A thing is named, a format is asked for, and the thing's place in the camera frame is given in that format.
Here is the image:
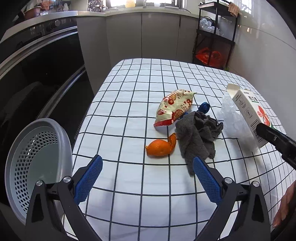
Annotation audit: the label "white plastic bag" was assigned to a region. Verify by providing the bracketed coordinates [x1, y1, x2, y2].
[219, 94, 258, 152]

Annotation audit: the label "white checked tablecloth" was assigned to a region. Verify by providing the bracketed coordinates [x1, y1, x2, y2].
[61, 58, 296, 241]

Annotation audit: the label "black built-in oven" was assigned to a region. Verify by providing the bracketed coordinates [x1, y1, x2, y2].
[0, 17, 94, 209]

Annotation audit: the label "orange peel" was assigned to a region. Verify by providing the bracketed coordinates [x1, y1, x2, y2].
[145, 133, 177, 157]

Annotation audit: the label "person's hand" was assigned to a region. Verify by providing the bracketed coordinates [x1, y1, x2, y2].
[273, 182, 295, 227]

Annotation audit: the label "white green medicine box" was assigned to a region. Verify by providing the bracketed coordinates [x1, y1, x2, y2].
[226, 84, 273, 149]

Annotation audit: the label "red patterned snack wrapper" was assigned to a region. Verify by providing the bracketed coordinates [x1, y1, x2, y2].
[154, 89, 196, 127]

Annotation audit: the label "grey kitchen cabinets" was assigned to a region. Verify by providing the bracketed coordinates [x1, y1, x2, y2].
[77, 12, 198, 93]

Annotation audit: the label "grey perforated waste basket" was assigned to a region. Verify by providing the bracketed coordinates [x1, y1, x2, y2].
[4, 118, 73, 223]

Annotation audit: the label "black metal shelf rack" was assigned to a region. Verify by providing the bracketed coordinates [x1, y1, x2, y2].
[192, 1, 239, 70]

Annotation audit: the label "orange cloth on rack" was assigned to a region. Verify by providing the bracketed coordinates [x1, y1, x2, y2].
[228, 3, 240, 18]

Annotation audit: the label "dark grey cloth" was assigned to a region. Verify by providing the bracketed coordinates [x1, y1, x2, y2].
[176, 111, 223, 176]

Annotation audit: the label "clear plastic bag on shelf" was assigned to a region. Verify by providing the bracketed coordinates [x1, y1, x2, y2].
[199, 16, 215, 33]

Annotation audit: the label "red plastic bag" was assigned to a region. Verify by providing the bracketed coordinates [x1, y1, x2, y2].
[195, 47, 223, 68]

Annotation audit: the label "blue plastic cap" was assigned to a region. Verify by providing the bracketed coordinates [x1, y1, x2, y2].
[198, 102, 210, 114]

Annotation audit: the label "brown clay pot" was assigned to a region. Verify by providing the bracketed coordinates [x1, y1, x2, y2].
[24, 6, 42, 20]

